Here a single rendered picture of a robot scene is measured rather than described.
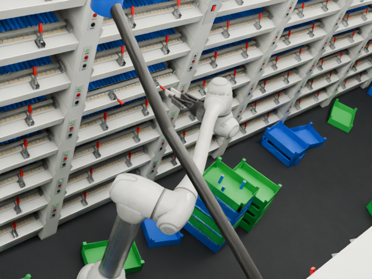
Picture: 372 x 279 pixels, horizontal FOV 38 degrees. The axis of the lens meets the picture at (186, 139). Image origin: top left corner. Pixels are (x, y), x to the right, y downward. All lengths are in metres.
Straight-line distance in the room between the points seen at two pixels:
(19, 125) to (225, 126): 0.88
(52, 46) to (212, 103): 0.69
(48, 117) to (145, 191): 0.61
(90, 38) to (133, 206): 0.68
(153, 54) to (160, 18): 0.20
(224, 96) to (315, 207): 1.82
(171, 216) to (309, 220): 1.94
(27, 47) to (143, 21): 0.56
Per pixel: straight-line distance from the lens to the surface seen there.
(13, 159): 2.49
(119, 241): 2.24
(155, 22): 2.43
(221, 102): 2.30
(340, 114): 4.94
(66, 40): 2.17
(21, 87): 2.22
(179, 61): 2.80
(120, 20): 1.07
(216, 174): 3.18
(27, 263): 3.05
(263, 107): 3.96
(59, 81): 2.29
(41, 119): 2.40
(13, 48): 2.07
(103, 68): 2.41
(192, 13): 2.59
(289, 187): 3.97
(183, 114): 3.25
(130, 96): 2.63
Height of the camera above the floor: 2.57
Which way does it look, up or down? 41 degrees down
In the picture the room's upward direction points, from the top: 22 degrees clockwise
